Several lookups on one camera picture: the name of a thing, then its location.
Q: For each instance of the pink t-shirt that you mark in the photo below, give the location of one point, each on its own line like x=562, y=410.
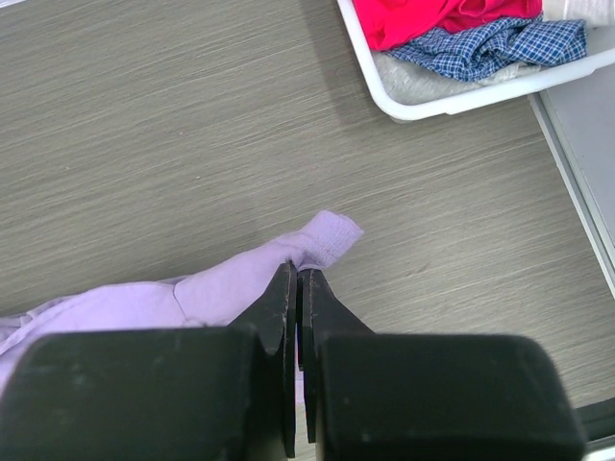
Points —
x=387, y=24

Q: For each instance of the grey laundry basket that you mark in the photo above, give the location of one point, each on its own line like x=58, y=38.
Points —
x=600, y=55

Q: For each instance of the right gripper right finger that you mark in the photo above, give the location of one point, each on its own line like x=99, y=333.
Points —
x=385, y=396

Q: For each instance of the grey folded cloth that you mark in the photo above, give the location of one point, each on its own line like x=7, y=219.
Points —
x=410, y=84

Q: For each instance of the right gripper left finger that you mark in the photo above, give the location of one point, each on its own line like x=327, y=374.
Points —
x=207, y=393

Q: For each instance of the blue checked shirt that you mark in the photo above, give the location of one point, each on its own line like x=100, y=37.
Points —
x=476, y=54

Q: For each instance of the lavender t-shirt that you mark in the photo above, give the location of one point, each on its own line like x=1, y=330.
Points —
x=213, y=297

